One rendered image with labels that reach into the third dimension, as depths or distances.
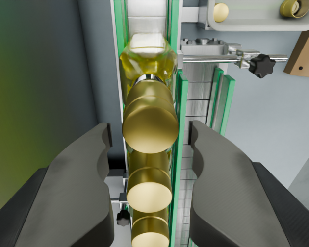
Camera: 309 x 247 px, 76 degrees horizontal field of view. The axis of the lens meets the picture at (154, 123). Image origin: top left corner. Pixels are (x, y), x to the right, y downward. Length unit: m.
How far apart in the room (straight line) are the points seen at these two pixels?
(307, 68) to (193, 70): 0.33
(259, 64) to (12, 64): 0.27
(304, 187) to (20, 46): 2.35
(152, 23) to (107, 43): 0.17
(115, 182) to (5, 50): 0.42
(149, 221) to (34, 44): 0.21
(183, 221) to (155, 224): 0.50
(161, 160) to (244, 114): 0.50
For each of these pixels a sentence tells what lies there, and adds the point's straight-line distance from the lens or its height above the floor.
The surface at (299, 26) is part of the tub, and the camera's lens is 0.51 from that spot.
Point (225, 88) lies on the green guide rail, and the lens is 0.35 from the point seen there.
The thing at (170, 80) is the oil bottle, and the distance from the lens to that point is 0.18.
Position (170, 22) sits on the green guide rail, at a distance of 0.30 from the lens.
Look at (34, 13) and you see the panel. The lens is 0.27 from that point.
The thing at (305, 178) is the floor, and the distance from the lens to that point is 2.29.
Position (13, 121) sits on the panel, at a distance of 0.22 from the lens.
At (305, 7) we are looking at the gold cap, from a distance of 0.56.
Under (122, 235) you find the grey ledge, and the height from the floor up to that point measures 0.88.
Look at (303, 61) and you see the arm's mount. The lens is 0.62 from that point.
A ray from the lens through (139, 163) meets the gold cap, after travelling 0.16.
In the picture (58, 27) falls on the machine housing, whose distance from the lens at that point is 0.41.
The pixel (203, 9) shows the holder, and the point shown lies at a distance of 0.48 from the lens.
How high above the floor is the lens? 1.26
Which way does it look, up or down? 60 degrees down
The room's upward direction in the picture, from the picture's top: 176 degrees clockwise
